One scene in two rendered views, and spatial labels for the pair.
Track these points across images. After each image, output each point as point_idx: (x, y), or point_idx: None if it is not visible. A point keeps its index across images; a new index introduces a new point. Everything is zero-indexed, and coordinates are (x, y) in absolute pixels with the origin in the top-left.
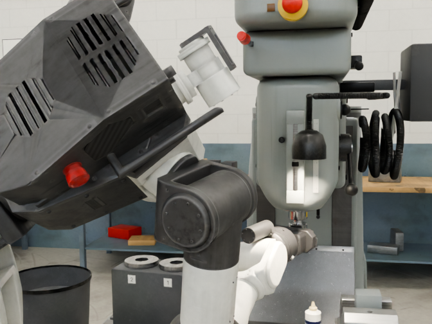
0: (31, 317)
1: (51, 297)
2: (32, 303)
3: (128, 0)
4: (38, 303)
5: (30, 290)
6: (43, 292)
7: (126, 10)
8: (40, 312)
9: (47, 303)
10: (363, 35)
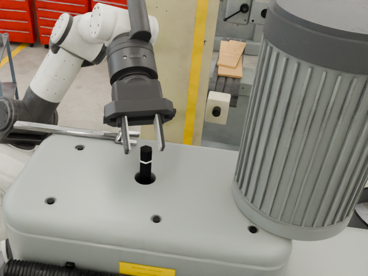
0: (349, 225)
1: (362, 225)
2: (353, 217)
3: (1, 128)
4: (355, 221)
5: (355, 209)
6: (359, 218)
7: (0, 133)
8: (353, 227)
9: (359, 227)
10: None
